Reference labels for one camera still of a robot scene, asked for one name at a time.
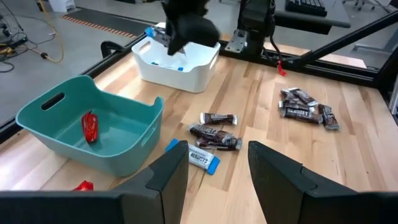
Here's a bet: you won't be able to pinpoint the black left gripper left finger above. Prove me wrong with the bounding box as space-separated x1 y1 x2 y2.
114 140 190 224

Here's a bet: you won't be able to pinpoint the teal plastic basket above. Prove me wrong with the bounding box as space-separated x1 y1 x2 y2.
15 74 165 178

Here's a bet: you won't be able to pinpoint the white plastic basket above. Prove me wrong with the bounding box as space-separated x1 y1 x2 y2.
131 36 221 93

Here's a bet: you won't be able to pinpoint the black floor mat striped edge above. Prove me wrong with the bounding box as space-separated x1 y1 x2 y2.
60 7 153 40

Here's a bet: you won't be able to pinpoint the gray desk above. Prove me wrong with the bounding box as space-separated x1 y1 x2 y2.
275 0 352 35

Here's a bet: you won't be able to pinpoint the black aluminium rig frame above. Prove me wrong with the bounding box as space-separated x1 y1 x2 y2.
0 9 398 144

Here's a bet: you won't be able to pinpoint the backlit computer keyboard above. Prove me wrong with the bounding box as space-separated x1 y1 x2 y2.
285 0 328 17

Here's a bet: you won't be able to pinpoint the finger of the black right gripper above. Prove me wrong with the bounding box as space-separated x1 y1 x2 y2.
167 29 187 57

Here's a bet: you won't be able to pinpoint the black floor cables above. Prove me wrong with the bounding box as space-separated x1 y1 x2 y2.
0 0 30 73

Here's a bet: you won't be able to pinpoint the yellow power cable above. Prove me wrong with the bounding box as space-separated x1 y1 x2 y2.
37 0 65 63

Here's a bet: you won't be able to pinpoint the blue-dark candy bar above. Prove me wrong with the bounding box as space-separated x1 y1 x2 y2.
195 136 243 152

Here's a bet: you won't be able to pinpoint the brown Hershey's candy bar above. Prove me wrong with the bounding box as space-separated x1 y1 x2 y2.
317 103 341 131
200 112 239 126
188 123 234 142
279 106 324 125
278 89 315 111
287 86 320 108

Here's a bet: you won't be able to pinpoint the red KitKat candy bar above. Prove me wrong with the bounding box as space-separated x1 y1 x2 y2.
81 111 100 144
73 180 95 192

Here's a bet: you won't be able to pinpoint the red tag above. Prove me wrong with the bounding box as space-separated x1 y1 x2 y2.
276 60 287 77

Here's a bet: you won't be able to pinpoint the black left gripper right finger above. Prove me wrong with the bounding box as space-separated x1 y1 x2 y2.
248 140 354 224

